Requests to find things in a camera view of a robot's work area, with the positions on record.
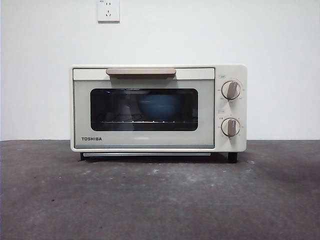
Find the cream Toshiba toaster oven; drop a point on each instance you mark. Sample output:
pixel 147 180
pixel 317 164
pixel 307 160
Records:
pixel 231 71

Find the blue ribbed bowl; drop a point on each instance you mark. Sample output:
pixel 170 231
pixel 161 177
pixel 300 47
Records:
pixel 160 108

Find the white wall power socket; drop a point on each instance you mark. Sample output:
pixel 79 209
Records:
pixel 108 11

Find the cream oven dial knob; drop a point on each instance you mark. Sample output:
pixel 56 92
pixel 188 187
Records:
pixel 231 90
pixel 231 127

